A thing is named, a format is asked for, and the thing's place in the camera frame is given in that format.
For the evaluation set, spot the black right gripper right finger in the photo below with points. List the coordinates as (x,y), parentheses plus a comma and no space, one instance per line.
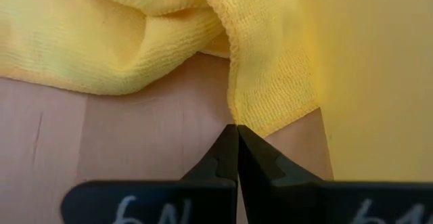
(338,203)

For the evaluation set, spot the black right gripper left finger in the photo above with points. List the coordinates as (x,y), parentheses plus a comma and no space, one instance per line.
(152,203)

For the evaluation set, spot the yellow microfiber towel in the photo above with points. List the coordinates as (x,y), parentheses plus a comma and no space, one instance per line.
(101,31)

